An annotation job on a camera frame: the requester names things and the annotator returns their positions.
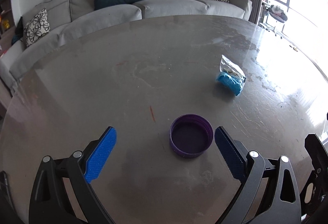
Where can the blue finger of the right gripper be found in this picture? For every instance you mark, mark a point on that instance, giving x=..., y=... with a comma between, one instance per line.
x=318, y=176

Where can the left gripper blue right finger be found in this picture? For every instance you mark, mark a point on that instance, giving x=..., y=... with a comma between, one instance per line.
x=280, y=202

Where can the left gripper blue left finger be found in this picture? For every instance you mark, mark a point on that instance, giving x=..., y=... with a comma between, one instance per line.
x=49, y=201

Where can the purple plastic lid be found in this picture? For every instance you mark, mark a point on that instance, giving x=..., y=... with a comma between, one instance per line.
x=190, y=135

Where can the blue snack wrapper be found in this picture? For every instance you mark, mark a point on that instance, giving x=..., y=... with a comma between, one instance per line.
x=231, y=76

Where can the left floral cushion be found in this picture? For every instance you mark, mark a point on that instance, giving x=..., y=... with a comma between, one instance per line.
x=36, y=28

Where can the office chair with clothes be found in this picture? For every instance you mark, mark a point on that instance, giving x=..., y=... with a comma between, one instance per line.
x=277, y=13

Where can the cluttered desk by window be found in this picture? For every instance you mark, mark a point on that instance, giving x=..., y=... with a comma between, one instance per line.
x=265, y=5

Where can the grey fabric sofa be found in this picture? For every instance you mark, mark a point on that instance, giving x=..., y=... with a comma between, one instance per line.
x=77, y=18

